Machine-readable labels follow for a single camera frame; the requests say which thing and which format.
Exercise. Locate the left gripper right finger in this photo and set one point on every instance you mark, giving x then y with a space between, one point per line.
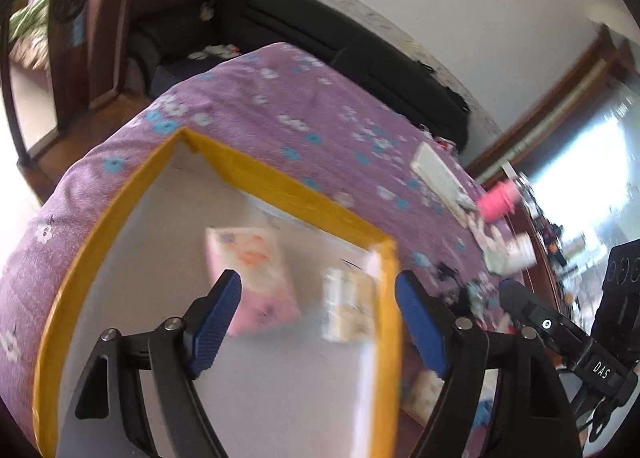
531 416

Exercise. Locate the pink water bottle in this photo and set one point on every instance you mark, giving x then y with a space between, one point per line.
499 201

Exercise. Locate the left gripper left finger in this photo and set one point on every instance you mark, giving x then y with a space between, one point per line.
107 415

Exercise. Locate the cream tissue pack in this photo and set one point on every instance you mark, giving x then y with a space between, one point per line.
349 306

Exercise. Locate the purple floral tablecloth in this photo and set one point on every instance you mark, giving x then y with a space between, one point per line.
279 105

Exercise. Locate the pink tissue pack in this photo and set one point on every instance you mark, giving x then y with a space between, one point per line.
268 298

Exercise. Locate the black sofa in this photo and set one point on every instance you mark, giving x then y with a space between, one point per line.
173 45

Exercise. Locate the white paper booklet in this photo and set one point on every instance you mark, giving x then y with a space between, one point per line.
430 168

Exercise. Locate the dark wooden chair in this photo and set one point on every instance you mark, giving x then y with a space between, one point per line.
68 44

